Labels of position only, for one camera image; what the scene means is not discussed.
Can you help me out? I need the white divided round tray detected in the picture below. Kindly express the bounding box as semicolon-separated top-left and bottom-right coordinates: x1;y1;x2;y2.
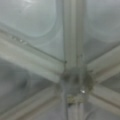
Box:
0;0;120;120

